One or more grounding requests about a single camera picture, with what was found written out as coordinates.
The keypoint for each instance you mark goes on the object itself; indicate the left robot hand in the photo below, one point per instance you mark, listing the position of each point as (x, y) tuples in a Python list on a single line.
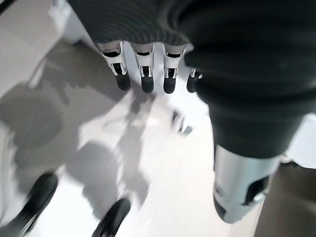
[(234, 61)]

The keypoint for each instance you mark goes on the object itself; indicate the white medical cart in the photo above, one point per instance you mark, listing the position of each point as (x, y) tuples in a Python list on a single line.
[(71, 24)]

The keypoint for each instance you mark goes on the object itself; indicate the right robot leg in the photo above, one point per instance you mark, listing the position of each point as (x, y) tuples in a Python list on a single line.
[(113, 217)]

